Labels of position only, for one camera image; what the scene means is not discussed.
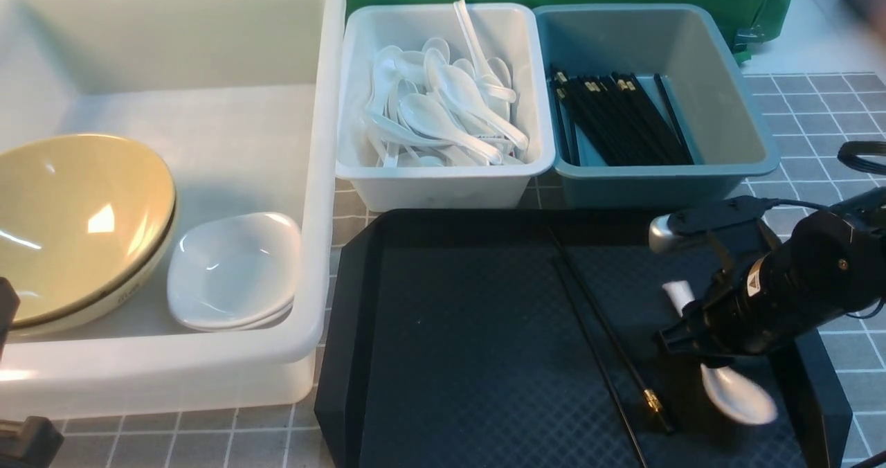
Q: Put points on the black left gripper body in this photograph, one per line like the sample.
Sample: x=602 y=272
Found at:
x=35 y=441

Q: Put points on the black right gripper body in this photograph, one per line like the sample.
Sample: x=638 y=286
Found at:
x=750 y=308

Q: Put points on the white soup spoon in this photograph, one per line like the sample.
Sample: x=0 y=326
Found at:
x=737 y=397

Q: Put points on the yellow noodle bowl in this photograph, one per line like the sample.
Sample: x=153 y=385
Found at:
x=80 y=214

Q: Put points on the white square dish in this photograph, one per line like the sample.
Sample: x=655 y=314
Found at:
x=235 y=270

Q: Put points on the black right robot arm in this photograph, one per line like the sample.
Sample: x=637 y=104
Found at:
x=836 y=257

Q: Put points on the yellow bowl in tub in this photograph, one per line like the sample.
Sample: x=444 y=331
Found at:
x=110 y=301

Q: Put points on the black chopstick on tray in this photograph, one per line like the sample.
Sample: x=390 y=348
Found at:
x=653 y=402
x=564 y=276

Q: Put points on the grey checked tablecloth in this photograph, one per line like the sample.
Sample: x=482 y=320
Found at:
x=810 y=116

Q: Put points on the bundle of black chopsticks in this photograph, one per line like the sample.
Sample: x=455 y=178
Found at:
x=619 y=119

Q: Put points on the blue-grey chopstick bin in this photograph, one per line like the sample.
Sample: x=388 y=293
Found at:
x=726 y=132

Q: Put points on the white dish in tub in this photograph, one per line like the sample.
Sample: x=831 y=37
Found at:
x=249 y=326

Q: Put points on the black serving tray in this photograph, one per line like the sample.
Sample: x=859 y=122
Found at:
x=451 y=343

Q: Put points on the white spoon bin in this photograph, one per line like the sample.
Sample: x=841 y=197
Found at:
x=505 y=30

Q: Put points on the pile of white spoons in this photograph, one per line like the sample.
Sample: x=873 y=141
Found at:
x=425 y=109

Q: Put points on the large white plastic tub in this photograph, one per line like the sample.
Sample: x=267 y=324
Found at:
x=240 y=98

